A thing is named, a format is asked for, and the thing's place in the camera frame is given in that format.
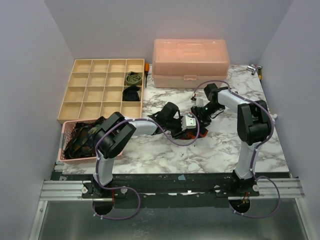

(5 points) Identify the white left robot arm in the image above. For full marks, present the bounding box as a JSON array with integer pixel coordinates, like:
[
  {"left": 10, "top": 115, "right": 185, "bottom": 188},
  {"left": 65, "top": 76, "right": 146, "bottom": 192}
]
[{"left": 93, "top": 111, "right": 165, "bottom": 198}]

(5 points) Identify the rolled black tie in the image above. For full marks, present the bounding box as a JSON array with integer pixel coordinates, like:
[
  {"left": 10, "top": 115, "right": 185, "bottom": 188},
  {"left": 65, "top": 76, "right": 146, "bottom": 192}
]
[{"left": 122, "top": 85, "right": 141, "bottom": 102}]

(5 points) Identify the rolled green tie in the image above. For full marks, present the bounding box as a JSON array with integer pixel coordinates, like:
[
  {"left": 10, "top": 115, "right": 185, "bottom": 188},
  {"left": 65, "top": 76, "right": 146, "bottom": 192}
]
[{"left": 124, "top": 71, "right": 143, "bottom": 86}]

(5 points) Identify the black mounting rail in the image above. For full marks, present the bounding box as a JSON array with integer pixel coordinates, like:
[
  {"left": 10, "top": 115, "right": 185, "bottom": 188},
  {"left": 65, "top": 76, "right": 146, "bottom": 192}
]
[{"left": 50, "top": 172, "right": 289, "bottom": 211}]

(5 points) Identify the pile of patterned ties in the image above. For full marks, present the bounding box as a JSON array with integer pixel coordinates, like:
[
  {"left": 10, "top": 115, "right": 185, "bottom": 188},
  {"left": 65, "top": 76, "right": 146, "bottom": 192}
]
[{"left": 63, "top": 116, "right": 106, "bottom": 160}]

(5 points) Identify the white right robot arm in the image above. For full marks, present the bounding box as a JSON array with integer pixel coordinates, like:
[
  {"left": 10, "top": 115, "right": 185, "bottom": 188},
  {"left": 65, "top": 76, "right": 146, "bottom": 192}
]
[{"left": 191, "top": 81, "right": 275, "bottom": 196}]

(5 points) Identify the pink plastic storage box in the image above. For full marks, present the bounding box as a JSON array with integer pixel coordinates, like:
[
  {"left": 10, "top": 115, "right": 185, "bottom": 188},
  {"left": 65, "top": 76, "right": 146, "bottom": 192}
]
[{"left": 151, "top": 39, "right": 230, "bottom": 89}]

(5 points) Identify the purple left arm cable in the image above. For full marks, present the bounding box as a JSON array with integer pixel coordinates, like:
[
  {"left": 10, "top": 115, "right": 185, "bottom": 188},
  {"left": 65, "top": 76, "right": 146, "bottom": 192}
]
[{"left": 94, "top": 113, "right": 201, "bottom": 221}]

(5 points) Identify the orange navy striped tie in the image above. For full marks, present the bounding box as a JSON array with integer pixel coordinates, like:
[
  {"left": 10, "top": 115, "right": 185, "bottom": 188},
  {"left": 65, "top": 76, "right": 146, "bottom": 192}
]
[{"left": 181, "top": 127, "right": 208, "bottom": 140}]

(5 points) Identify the orange handled screwdriver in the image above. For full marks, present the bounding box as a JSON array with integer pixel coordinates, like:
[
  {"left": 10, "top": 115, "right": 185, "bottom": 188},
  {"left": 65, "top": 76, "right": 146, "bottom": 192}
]
[{"left": 144, "top": 63, "right": 150, "bottom": 88}]

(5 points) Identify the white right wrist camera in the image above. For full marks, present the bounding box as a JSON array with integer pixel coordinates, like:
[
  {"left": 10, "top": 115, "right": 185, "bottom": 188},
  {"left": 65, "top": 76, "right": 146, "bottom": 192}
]
[{"left": 191, "top": 96, "right": 204, "bottom": 108}]

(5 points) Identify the wooden compartment tray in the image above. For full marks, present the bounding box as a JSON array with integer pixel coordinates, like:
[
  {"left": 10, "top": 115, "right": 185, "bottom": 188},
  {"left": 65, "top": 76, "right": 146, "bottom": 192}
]
[{"left": 57, "top": 58, "right": 146, "bottom": 124}]

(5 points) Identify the yellow black tool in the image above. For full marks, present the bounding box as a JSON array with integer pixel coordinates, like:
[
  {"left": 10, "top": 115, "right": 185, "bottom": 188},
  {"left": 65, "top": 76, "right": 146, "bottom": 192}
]
[{"left": 257, "top": 67, "right": 262, "bottom": 81}]

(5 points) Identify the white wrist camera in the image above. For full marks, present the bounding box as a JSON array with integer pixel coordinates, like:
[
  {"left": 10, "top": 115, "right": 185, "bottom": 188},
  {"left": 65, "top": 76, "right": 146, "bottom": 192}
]
[
  {"left": 181, "top": 115, "right": 197, "bottom": 131},
  {"left": 191, "top": 96, "right": 204, "bottom": 108}
]

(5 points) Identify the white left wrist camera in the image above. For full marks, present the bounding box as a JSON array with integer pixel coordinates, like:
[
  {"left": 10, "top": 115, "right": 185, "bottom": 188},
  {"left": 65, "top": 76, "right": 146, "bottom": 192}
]
[{"left": 181, "top": 115, "right": 197, "bottom": 131}]

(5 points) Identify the pink plastic basket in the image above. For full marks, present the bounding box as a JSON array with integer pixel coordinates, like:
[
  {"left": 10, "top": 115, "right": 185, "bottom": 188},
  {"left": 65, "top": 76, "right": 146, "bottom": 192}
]
[{"left": 56, "top": 116, "right": 124, "bottom": 165}]

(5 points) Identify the silver socket tool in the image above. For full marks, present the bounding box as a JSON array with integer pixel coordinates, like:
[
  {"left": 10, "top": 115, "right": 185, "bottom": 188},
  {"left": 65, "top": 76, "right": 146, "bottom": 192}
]
[{"left": 247, "top": 64, "right": 262, "bottom": 75}]

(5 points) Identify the aluminium extrusion frame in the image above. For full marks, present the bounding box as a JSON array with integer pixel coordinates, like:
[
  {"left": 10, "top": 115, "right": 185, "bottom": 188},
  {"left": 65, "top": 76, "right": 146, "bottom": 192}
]
[{"left": 29, "top": 174, "right": 317, "bottom": 240}]

